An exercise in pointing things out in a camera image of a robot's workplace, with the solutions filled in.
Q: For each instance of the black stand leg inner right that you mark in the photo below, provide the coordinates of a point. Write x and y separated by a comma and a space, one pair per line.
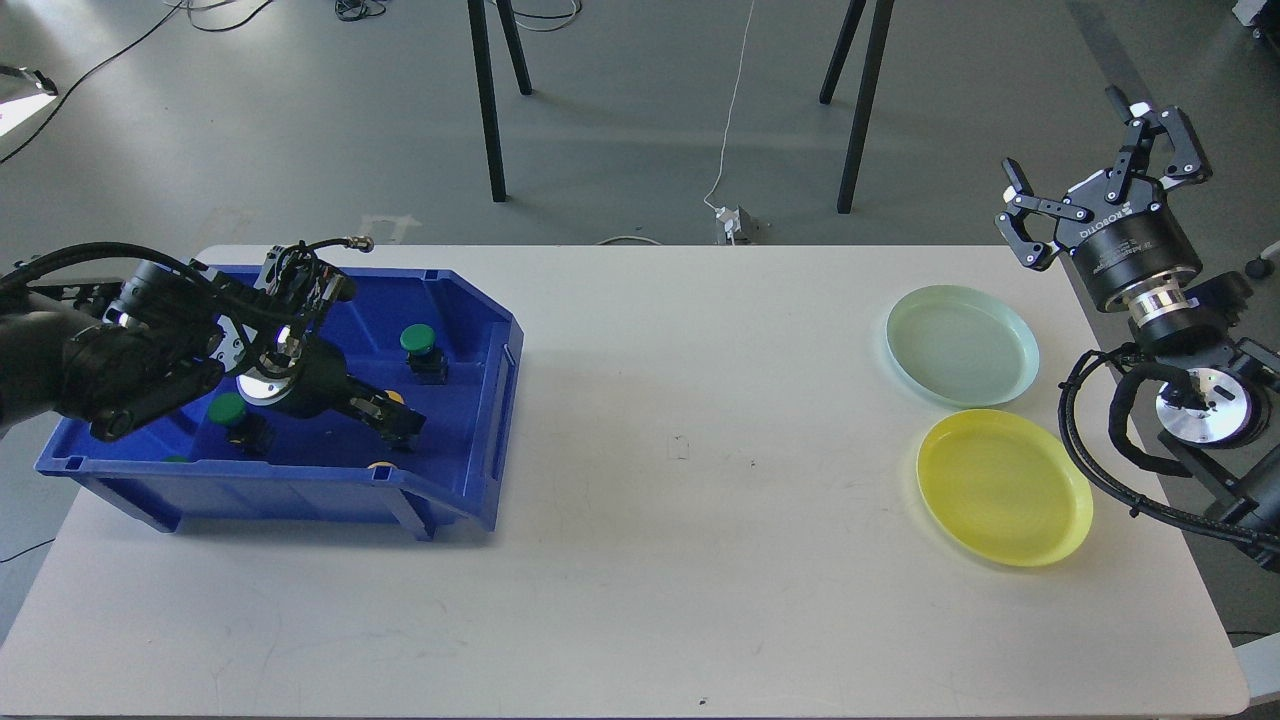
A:
843, 44

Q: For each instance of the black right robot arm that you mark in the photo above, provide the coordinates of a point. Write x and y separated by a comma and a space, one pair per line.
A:
1186, 387

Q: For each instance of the green push button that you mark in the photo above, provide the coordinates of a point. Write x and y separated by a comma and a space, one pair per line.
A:
423, 355
250, 432

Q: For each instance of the white power adapter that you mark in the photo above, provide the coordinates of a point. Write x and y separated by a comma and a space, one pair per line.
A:
736, 226

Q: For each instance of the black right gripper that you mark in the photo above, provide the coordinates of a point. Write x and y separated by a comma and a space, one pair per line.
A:
1117, 226

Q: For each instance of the light green plate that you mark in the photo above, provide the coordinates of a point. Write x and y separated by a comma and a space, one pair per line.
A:
961, 347

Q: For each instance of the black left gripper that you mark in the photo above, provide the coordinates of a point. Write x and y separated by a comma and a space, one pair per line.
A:
321, 384

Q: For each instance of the black chair caster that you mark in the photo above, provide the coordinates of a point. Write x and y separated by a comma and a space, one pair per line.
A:
1259, 268

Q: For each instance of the black stand leg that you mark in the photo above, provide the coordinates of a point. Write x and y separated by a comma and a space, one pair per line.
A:
843, 44
515, 46
870, 73
480, 42

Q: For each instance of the yellow plate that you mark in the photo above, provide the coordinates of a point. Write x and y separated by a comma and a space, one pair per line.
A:
1003, 488

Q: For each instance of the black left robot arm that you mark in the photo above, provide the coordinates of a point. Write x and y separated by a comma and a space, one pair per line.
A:
118, 335

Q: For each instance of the black stand leg inner left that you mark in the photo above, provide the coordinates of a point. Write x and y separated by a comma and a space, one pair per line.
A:
515, 46

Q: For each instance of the blue plastic bin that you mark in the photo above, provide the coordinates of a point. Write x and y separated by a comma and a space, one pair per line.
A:
316, 469

